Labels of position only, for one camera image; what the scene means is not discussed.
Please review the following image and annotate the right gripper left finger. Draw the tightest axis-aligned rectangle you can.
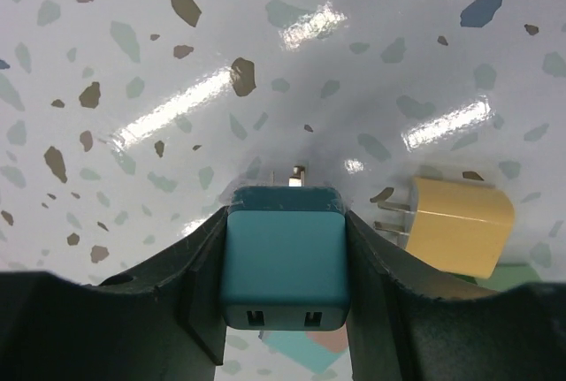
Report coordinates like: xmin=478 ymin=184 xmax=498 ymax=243
xmin=1 ymin=209 xmax=228 ymax=380

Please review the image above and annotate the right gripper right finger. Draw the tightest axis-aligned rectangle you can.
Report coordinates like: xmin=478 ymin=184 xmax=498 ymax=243
xmin=346 ymin=212 xmax=565 ymax=380

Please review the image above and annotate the yellow plug adapter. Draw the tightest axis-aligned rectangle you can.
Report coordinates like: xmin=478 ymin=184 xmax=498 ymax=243
xmin=371 ymin=177 xmax=516 ymax=278

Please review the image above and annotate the light blue plug adapter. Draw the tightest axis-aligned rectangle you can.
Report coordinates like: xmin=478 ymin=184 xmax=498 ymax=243
xmin=219 ymin=166 xmax=350 ymax=331

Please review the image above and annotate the green plug adapter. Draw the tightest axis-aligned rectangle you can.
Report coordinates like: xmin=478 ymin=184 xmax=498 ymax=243
xmin=475 ymin=264 xmax=541 ymax=292

